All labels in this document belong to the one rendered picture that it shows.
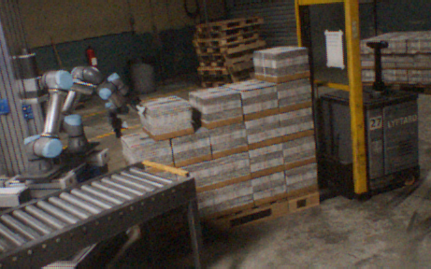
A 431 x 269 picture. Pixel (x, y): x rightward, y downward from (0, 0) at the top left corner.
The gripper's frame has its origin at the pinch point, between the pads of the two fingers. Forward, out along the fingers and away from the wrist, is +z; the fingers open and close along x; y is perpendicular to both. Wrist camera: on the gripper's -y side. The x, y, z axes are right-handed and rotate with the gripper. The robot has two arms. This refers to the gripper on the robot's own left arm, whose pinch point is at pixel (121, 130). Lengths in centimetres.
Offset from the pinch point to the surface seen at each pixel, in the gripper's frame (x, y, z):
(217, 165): 58, -31, 46
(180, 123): 35, 7, 46
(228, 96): 73, 19, 45
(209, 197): 49, -54, 45
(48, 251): -65, -11, 152
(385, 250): 135, -85, 132
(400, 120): 214, -25, 62
